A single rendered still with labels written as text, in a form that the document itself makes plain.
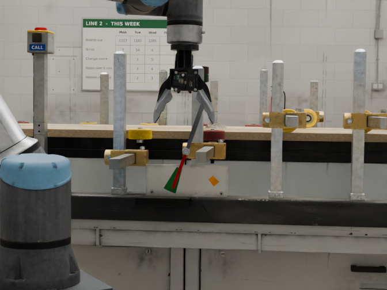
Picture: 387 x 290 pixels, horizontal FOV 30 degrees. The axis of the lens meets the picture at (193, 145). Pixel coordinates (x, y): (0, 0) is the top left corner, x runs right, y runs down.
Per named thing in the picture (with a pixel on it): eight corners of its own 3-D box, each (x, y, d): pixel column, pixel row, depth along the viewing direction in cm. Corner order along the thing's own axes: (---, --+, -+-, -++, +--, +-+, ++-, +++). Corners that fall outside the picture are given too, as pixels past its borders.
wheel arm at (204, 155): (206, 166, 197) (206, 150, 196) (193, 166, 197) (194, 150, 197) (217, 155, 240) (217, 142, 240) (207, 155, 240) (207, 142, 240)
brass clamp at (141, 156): (145, 166, 228) (145, 150, 228) (103, 166, 229) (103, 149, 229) (148, 164, 234) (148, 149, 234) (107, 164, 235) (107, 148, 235)
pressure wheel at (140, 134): (156, 161, 246) (156, 127, 245) (137, 162, 241) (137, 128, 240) (141, 160, 252) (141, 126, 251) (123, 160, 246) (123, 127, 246)
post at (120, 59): (123, 201, 231) (124, 50, 228) (112, 201, 231) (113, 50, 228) (125, 200, 234) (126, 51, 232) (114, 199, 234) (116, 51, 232)
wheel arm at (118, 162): (120, 172, 205) (120, 157, 205) (108, 172, 205) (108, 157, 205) (145, 161, 248) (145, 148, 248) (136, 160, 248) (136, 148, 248)
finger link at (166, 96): (143, 116, 179) (166, 86, 179) (145, 115, 185) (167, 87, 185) (154, 123, 179) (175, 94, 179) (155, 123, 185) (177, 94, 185)
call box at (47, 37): (48, 54, 229) (48, 30, 228) (26, 54, 230) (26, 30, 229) (54, 56, 236) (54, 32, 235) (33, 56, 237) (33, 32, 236)
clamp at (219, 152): (224, 159, 226) (225, 143, 226) (182, 158, 227) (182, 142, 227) (226, 158, 231) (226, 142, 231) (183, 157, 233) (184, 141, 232)
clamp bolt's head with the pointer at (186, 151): (174, 192, 226) (191, 148, 225) (167, 189, 226) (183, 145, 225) (175, 191, 228) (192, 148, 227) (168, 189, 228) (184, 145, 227)
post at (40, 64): (45, 193, 233) (45, 52, 230) (30, 193, 233) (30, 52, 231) (49, 191, 237) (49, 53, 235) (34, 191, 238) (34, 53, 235)
